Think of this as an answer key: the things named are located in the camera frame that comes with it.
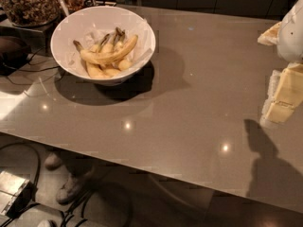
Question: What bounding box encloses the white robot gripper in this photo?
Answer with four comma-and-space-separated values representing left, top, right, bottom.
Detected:
258, 0, 303, 126

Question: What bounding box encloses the long yellow banana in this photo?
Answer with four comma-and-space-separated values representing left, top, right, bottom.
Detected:
73, 35, 138, 64

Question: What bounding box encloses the yellow banana right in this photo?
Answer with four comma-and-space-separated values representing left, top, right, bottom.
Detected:
114, 27, 132, 71

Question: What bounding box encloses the yellow banana middle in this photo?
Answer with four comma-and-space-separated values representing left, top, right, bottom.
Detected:
98, 34, 119, 78

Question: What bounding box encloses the white ceramic bowl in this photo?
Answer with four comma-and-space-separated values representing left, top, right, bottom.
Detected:
50, 6, 154, 86

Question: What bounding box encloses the yellow banana lower left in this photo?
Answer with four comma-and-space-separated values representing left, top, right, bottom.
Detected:
86, 62, 109, 79

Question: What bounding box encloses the white paper bowl liner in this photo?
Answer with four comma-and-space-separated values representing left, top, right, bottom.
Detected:
73, 20, 155, 79

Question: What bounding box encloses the white shoe lower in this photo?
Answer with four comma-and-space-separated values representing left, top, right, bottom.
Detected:
56, 171, 94, 205

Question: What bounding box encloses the white shoe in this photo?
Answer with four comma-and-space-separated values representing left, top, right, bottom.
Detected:
45, 152, 62, 171
56, 171, 94, 205

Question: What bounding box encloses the white shoe upper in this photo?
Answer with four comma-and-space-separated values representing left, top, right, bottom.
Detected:
45, 152, 62, 171

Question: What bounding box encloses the black round device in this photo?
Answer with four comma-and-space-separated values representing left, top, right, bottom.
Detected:
0, 36, 31, 76

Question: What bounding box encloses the silver metal box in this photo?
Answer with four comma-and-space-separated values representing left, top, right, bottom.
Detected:
0, 171, 31, 218

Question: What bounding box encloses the white spoon handle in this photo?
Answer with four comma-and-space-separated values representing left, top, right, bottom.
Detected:
58, 0, 69, 17

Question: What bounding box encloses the black cable on table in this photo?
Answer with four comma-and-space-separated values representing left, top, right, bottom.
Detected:
0, 46, 66, 87

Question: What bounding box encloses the black floor cable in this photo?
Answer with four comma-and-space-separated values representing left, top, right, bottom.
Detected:
0, 141, 134, 227

